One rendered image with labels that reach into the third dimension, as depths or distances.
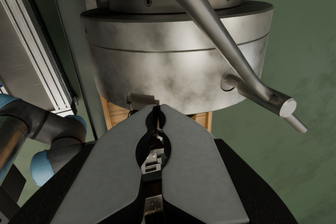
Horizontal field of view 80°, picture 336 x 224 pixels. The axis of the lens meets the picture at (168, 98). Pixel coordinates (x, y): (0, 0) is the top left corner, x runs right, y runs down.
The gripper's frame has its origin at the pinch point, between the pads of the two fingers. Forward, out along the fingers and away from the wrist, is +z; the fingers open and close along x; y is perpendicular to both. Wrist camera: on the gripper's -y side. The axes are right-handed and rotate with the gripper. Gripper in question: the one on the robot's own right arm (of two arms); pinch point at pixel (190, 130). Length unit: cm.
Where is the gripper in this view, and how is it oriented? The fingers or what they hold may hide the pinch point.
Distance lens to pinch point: 50.9
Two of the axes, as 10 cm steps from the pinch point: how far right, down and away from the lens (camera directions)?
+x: 2.6, 4.6, -8.5
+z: 9.7, -1.6, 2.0
